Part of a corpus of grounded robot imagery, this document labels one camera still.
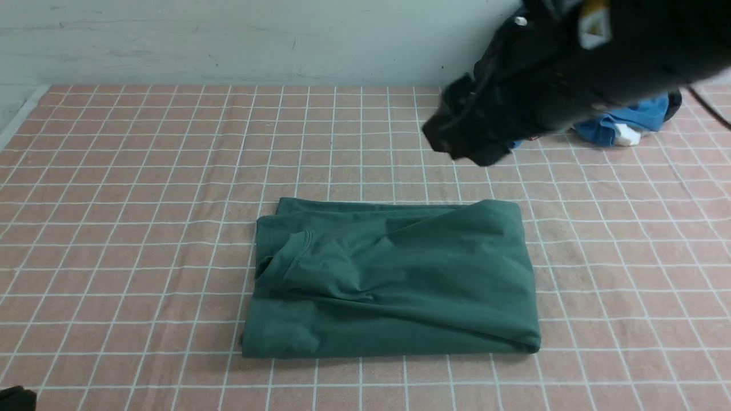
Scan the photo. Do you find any pink checkered tablecloth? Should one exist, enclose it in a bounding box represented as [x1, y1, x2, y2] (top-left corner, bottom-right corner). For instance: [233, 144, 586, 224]
[1, 85, 730, 410]

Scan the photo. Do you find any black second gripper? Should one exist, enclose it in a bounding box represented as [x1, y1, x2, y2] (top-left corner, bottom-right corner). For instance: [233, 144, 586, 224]
[422, 74, 549, 167]

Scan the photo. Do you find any blue crumpled garment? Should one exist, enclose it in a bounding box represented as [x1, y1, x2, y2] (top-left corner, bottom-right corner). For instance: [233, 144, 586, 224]
[530, 93, 668, 147]

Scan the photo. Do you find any dark grey crumpled garment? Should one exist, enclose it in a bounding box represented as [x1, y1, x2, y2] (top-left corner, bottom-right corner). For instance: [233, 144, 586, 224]
[473, 55, 683, 122]

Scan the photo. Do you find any black second robot arm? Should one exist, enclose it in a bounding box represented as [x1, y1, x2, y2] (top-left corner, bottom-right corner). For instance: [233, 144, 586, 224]
[422, 1, 730, 167]

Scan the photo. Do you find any green long sleeve shirt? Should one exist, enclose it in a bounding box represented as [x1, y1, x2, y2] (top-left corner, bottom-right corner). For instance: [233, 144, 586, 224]
[241, 198, 541, 359]

